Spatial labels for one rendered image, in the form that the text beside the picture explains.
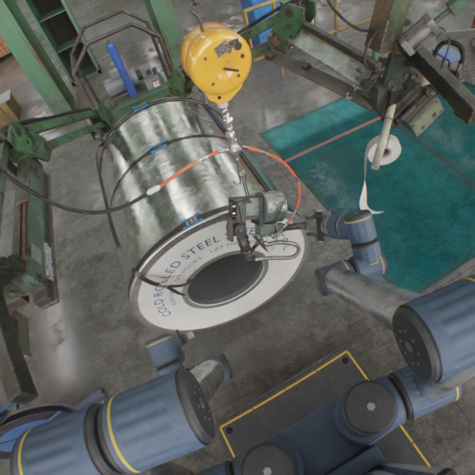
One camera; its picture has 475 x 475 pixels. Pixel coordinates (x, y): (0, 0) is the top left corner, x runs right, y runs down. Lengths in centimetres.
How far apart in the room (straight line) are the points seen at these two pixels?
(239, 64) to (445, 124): 363
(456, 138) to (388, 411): 341
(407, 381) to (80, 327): 281
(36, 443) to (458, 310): 77
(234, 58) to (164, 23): 499
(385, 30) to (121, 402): 138
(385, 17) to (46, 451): 155
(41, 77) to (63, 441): 569
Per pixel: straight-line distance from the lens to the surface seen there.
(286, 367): 266
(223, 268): 245
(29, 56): 597
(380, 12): 144
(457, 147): 419
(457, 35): 145
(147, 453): 64
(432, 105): 179
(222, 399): 270
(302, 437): 172
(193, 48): 101
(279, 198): 155
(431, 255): 317
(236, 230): 152
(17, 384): 96
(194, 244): 172
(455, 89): 132
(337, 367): 230
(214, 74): 104
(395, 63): 156
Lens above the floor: 259
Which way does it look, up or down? 54 degrees down
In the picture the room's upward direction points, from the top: 20 degrees counter-clockwise
